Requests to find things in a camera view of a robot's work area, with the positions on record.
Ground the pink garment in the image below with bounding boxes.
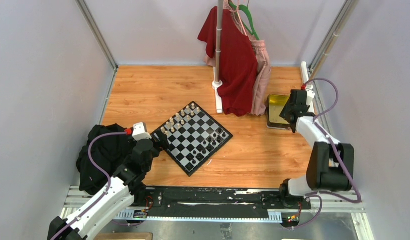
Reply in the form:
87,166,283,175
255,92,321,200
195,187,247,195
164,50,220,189
223,0,272,116

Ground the purple cable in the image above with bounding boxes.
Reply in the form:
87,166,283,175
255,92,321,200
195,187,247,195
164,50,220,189
49,132,132,240
291,78,363,229

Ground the green hanger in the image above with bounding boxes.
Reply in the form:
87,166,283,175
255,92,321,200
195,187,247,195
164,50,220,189
228,0,260,41

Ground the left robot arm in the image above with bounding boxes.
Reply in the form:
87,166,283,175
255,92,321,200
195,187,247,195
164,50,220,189
47,122,169,240

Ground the black cloth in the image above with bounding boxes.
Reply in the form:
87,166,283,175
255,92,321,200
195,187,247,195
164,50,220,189
76,124,136,196

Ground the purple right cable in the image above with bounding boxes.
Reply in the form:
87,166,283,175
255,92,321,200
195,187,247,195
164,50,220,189
291,78,363,229

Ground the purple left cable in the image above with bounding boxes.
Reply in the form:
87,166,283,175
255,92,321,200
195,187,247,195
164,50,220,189
49,132,132,240

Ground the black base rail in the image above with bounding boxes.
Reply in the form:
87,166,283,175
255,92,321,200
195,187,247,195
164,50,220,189
132,186,311,221

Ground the yellow tray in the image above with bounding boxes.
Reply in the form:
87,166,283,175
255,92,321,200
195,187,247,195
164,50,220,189
266,94,291,130

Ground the red shirt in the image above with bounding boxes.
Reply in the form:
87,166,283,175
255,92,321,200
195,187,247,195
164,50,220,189
217,9,258,117

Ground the white rack base foot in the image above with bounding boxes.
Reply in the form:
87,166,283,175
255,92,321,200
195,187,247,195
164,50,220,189
212,67,223,114

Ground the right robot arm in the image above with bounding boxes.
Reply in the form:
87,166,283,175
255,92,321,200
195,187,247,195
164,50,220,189
278,89,355,209

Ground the black and white chessboard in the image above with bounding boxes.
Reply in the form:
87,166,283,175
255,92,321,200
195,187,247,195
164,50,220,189
151,101,233,177

